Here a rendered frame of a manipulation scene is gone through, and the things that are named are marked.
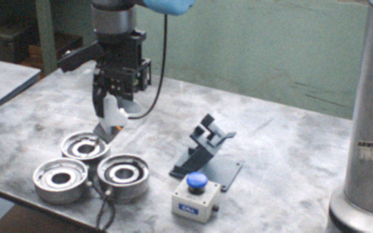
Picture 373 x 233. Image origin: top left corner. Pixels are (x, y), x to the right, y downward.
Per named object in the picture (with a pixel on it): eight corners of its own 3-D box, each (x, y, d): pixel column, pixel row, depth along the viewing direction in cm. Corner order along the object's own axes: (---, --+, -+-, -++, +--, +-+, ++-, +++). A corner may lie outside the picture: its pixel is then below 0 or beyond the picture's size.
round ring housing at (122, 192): (117, 164, 110) (116, 148, 108) (159, 179, 105) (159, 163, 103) (88, 190, 102) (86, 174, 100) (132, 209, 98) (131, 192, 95)
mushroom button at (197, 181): (181, 200, 96) (182, 179, 93) (190, 188, 99) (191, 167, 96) (201, 207, 94) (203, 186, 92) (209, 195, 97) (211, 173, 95)
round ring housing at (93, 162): (63, 148, 115) (61, 133, 113) (109, 144, 116) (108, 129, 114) (62, 176, 106) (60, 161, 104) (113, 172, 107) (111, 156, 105)
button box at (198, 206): (171, 213, 96) (171, 193, 94) (186, 192, 102) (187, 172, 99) (210, 227, 93) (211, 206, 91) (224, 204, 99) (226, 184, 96)
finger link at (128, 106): (138, 133, 98) (135, 94, 93) (112, 126, 101) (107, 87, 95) (146, 124, 100) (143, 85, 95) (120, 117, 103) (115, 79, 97)
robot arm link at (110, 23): (82, 7, 84) (108, -7, 90) (84, 34, 86) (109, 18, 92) (121, 14, 81) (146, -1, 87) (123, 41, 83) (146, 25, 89)
